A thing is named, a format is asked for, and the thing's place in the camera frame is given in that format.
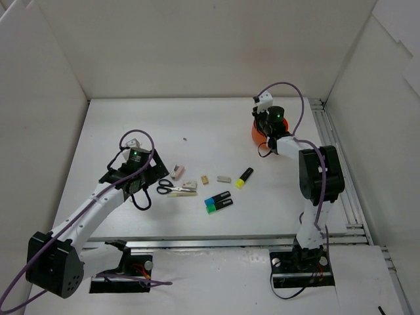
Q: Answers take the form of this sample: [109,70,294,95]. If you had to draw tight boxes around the tan eraser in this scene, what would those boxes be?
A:
[201,175,209,185]

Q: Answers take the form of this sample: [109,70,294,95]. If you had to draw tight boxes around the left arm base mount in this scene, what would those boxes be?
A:
[89,240,153,294]

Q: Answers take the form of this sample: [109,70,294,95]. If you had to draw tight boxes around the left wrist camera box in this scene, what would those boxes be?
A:
[123,138,142,160]

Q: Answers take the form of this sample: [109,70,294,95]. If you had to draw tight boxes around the black handled scissors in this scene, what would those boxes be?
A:
[156,179,191,195]

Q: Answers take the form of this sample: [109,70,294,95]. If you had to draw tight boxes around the pink white mini stapler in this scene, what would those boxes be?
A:
[169,165,184,180]

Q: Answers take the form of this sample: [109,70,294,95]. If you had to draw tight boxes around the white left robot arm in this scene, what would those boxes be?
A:
[25,148,169,299]

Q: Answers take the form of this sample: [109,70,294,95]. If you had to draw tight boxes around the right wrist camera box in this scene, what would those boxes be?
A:
[253,90,273,114]

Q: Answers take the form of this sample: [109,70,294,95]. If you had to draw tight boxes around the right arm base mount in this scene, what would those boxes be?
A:
[269,250,335,289]

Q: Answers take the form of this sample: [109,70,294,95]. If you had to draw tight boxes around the orange round divided container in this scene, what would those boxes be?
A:
[251,118,291,150]

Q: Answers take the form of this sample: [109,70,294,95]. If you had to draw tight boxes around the blue capped black highlighter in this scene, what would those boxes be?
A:
[204,191,231,206]

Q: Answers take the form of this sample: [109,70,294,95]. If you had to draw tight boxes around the yellow capped black highlighter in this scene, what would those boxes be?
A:
[235,167,254,189]

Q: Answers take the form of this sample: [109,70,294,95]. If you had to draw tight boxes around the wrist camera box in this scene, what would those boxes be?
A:
[253,90,273,114]
[123,138,142,160]

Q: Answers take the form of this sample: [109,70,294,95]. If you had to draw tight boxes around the white staples box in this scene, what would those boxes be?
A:
[182,180,198,190]

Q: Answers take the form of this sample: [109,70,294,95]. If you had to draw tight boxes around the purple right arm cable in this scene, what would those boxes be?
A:
[257,81,329,257]

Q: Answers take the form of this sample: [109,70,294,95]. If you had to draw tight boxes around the green capped black highlighter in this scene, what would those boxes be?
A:
[206,199,234,214]

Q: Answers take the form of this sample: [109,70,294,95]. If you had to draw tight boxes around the grey white eraser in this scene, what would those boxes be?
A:
[217,175,232,183]

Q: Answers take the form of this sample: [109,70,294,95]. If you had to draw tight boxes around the yellow slim highlighter pen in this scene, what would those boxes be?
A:
[167,192,198,198]

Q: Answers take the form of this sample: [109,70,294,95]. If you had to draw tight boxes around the aluminium rail frame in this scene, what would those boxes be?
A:
[75,98,410,314]

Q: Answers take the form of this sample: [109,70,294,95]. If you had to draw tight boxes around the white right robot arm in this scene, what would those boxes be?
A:
[252,106,345,270]

